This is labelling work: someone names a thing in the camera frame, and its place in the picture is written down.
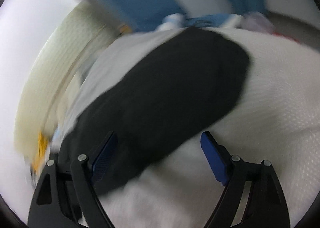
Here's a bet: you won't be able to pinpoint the black puffer jacket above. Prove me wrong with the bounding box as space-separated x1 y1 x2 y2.
58 27 250 195

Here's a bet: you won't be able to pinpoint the cream quilted headboard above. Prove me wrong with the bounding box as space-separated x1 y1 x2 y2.
14 2 117 161

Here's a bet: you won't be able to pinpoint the yellow pillow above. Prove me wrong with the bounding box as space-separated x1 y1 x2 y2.
31 131 50 176

